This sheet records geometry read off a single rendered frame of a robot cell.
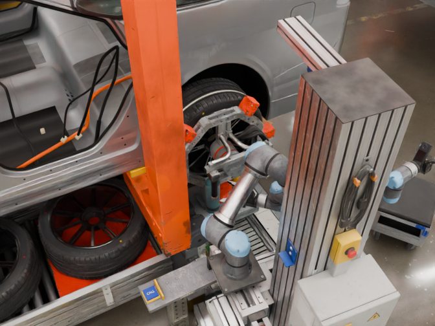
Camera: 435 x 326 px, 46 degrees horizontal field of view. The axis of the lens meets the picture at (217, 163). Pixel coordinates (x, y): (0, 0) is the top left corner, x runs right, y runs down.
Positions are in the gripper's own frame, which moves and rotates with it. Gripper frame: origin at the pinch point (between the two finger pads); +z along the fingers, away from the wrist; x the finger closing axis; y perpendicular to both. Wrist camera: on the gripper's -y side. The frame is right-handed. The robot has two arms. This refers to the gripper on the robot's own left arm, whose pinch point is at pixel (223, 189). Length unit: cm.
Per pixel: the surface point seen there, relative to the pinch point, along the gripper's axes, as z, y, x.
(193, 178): 21.8, 10.4, 12.6
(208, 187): 11.1, 10.6, 8.0
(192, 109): 25.2, -31.8, 25.2
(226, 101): 9.0, -32.3, 36.5
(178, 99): 14, -78, -23
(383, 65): -89, 82, 274
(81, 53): 121, -19, 74
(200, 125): 18.4, -27.3, 19.0
